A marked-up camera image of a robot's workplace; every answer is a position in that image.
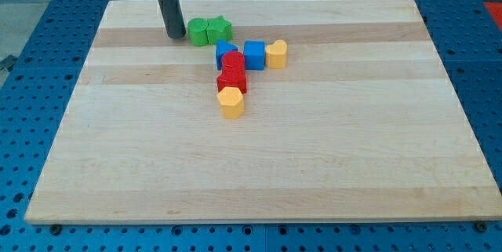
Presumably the green star block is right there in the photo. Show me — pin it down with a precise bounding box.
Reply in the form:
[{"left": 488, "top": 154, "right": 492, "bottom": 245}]
[{"left": 206, "top": 16, "right": 233, "bottom": 45}]

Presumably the yellow hexagon block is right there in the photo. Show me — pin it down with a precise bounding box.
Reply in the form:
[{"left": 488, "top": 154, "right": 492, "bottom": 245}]
[{"left": 217, "top": 86, "right": 245, "bottom": 119}]

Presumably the red cylinder block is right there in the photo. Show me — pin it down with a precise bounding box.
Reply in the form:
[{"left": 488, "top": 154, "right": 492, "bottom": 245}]
[{"left": 221, "top": 51, "right": 246, "bottom": 75}]

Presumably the blue cube block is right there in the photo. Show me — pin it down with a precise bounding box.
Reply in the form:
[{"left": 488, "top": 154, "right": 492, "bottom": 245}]
[{"left": 243, "top": 40, "right": 265, "bottom": 71}]

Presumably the yellow heart block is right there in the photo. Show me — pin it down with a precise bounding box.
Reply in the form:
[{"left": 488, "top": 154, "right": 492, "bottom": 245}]
[{"left": 265, "top": 39, "right": 288, "bottom": 69}]

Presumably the blue triangle block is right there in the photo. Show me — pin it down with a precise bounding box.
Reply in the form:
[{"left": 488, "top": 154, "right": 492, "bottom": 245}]
[{"left": 215, "top": 39, "right": 238, "bottom": 70}]

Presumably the green cylinder block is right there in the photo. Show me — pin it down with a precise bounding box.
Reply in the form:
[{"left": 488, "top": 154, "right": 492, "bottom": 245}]
[{"left": 187, "top": 18, "right": 209, "bottom": 46}]

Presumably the light wooden board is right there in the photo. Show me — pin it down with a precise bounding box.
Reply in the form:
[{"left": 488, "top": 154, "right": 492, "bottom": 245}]
[{"left": 25, "top": 0, "right": 501, "bottom": 225}]

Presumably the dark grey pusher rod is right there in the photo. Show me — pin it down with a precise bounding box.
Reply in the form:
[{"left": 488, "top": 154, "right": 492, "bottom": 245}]
[{"left": 158, "top": 0, "right": 186, "bottom": 39}]

